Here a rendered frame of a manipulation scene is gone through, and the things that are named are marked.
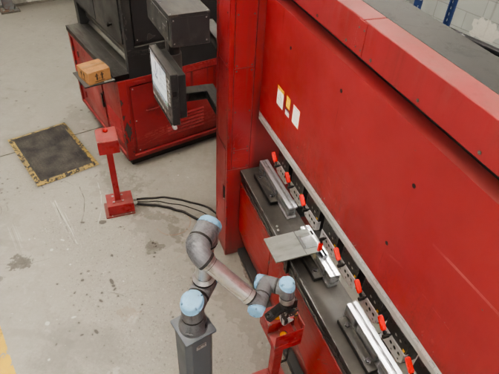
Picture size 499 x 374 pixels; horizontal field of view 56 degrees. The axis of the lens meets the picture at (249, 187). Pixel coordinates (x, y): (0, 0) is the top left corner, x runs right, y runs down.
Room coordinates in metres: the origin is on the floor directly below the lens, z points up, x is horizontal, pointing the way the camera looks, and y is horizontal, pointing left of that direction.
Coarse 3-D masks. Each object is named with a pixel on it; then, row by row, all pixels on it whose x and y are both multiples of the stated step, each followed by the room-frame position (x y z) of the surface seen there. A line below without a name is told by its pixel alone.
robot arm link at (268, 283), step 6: (258, 276) 1.40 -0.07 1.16; (264, 276) 1.41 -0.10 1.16; (270, 276) 1.41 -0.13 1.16; (258, 282) 1.38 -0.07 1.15; (264, 282) 1.37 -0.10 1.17; (270, 282) 1.37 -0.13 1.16; (276, 282) 1.37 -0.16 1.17; (258, 288) 1.34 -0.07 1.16; (264, 288) 1.34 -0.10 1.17; (270, 288) 1.35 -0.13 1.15; (270, 294) 1.33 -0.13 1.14
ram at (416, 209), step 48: (288, 0) 2.49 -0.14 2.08; (288, 48) 2.29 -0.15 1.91; (336, 48) 1.94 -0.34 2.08; (288, 96) 2.23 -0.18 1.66; (336, 96) 1.81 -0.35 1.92; (384, 96) 1.55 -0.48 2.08; (288, 144) 2.17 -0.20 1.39; (336, 144) 1.74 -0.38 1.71; (384, 144) 1.46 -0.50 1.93; (432, 144) 1.26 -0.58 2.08; (336, 192) 1.67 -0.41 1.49; (384, 192) 1.39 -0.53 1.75; (432, 192) 1.19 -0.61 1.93; (480, 192) 1.05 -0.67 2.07; (384, 240) 1.32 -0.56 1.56; (432, 240) 1.12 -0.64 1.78; (480, 240) 0.98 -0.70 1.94; (384, 288) 1.23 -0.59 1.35; (432, 288) 1.05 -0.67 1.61; (480, 288) 0.91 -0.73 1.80; (432, 336) 0.97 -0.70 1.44; (480, 336) 0.84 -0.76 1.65
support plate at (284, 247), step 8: (296, 232) 1.86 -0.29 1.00; (304, 232) 1.87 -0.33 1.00; (264, 240) 1.79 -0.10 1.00; (272, 240) 1.79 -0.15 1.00; (280, 240) 1.79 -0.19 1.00; (288, 240) 1.80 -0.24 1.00; (296, 240) 1.80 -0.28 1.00; (272, 248) 1.73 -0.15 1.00; (280, 248) 1.74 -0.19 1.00; (288, 248) 1.74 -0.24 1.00; (296, 248) 1.74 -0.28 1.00; (312, 248) 1.75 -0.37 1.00; (280, 256) 1.68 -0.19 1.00; (288, 256) 1.68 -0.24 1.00; (296, 256) 1.68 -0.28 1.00
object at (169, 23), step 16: (160, 0) 2.74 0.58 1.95; (176, 0) 2.76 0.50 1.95; (192, 0) 2.77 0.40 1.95; (160, 16) 2.67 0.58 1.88; (176, 16) 2.55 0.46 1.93; (192, 16) 2.59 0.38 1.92; (208, 16) 2.63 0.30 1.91; (160, 32) 2.71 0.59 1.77; (176, 32) 2.54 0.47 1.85; (192, 32) 2.59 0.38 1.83; (208, 32) 2.63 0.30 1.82; (176, 48) 2.95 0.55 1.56
